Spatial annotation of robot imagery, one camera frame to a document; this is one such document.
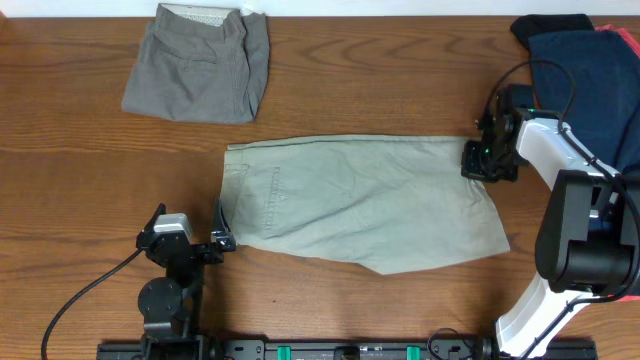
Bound navy blue garment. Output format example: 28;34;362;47
529;30;639;176

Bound black garment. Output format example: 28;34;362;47
510;14;595;50

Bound black mounting rail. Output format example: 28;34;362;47
96;334;599;360

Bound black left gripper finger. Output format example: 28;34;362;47
142;203;166;234
210;198;231;243

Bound folded dark grey shorts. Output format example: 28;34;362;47
121;3;270;124

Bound light khaki shorts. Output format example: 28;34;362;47
221;135;509;275

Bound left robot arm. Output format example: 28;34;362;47
136;199;236;359

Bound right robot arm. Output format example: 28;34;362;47
461;85;639;359

